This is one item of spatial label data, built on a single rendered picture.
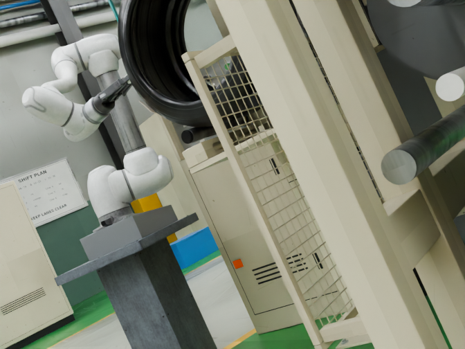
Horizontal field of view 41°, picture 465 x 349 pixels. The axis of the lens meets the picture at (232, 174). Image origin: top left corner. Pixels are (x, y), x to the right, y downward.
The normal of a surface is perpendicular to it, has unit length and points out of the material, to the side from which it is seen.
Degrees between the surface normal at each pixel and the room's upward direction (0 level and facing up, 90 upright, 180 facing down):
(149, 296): 90
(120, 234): 90
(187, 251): 90
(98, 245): 90
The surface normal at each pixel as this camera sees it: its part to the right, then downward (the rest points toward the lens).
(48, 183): 0.50, -0.24
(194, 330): 0.81, -0.38
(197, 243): 0.65, -0.30
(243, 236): -0.53, 0.23
